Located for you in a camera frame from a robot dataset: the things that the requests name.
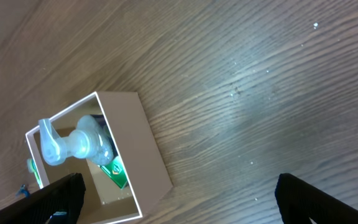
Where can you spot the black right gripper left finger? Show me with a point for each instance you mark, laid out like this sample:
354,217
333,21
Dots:
59,202

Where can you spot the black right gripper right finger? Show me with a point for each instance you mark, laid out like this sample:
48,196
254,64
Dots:
300,202

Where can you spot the green white soap packet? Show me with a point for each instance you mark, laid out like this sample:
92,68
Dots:
115,171

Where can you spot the blue disposable razor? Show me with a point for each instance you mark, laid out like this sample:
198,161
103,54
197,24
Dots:
23,191

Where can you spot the white cardboard box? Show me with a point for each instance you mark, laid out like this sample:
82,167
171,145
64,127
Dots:
148,179

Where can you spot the clear dark spray bottle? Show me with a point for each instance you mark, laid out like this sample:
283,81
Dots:
89,140

